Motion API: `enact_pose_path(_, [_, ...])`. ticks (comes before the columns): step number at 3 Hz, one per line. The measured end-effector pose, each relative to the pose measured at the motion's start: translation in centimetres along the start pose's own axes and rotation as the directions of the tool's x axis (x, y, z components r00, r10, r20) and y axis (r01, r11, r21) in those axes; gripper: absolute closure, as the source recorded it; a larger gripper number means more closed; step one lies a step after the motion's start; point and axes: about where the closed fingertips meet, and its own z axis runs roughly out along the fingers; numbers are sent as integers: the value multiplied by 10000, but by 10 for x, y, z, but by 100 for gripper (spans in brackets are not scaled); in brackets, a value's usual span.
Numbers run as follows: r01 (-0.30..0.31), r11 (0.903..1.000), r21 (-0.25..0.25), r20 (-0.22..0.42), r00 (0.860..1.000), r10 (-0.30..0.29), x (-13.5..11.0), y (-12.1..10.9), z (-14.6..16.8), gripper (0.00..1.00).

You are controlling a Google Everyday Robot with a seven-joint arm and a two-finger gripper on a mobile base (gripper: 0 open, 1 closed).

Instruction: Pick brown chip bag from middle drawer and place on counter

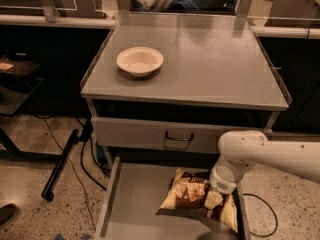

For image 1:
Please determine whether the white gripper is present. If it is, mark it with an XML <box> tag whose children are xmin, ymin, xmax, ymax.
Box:
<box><xmin>204</xmin><ymin>157</ymin><xmax>247</xmax><ymax>209</ymax></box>

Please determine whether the brown chip bag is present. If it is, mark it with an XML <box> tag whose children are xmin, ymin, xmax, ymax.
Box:
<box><xmin>159</xmin><ymin>168</ymin><xmax>238</xmax><ymax>232</ymax></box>

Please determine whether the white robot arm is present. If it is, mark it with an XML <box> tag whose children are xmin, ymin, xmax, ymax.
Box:
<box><xmin>209</xmin><ymin>130</ymin><xmax>320</xmax><ymax>197</ymax></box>

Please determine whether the open middle drawer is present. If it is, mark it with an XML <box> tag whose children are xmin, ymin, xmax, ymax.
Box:
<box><xmin>94</xmin><ymin>157</ymin><xmax>251</xmax><ymax>240</ymax></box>

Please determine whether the closed top drawer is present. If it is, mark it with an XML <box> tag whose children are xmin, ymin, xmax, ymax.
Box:
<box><xmin>91</xmin><ymin>115</ymin><xmax>274</xmax><ymax>158</ymax></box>

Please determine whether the grey drawer cabinet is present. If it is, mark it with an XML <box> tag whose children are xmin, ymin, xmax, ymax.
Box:
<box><xmin>81</xmin><ymin>13</ymin><xmax>291</xmax><ymax>161</ymax></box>

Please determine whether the black floor stand leg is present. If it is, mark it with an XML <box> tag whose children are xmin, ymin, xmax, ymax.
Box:
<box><xmin>41</xmin><ymin>129</ymin><xmax>78</xmax><ymax>202</ymax></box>

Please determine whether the dark shoe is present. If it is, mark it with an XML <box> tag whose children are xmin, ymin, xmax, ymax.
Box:
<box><xmin>0</xmin><ymin>203</ymin><xmax>18</xmax><ymax>228</ymax></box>

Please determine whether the dark side table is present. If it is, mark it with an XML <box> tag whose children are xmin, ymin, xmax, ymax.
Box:
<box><xmin>0</xmin><ymin>78</ymin><xmax>60</xmax><ymax>163</ymax></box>

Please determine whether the black tray with note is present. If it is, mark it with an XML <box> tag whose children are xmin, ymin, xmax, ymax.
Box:
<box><xmin>0</xmin><ymin>55</ymin><xmax>39</xmax><ymax>78</ymax></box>

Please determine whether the black cable at right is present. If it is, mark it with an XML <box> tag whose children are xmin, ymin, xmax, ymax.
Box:
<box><xmin>242</xmin><ymin>193</ymin><xmax>279</xmax><ymax>238</ymax></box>

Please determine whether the black drawer handle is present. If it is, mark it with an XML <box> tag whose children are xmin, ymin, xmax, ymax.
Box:
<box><xmin>165</xmin><ymin>131</ymin><xmax>194</xmax><ymax>142</ymax></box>

